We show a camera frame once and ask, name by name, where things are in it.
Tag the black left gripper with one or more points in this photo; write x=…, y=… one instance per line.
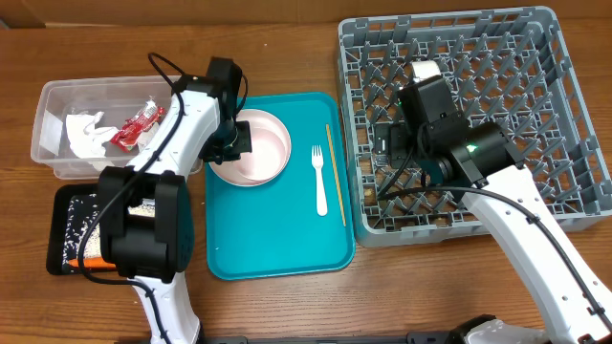
x=213, y=153

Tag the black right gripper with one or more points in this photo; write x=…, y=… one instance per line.
x=395, y=139

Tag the large pink plate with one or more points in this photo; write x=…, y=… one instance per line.
x=271, y=149

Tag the white bowl with peanuts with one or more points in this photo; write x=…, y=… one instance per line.
x=422, y=70

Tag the white plastic fork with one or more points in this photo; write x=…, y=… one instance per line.
x=317, y=163

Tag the red snack wrapper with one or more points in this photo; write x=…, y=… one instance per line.
x=145, y=118

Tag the orange carrot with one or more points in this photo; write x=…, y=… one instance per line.
x=92, y=263

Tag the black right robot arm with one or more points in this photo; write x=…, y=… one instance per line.
x=482, y=167

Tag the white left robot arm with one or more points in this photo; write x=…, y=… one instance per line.
x=145, y=223

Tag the grey dishwasher rack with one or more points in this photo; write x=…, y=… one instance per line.
x=510, y=66

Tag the wooden chopstick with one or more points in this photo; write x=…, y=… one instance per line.
x=336, y=173

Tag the teal plastic tray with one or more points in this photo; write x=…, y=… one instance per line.
x=273, y=228

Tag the clear plastic bin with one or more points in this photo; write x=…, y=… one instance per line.
x=118, y=98

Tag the spilled rice and peanuts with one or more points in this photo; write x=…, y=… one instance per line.
x=82, y=210

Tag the black tray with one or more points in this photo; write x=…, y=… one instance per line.
x=58, y=225

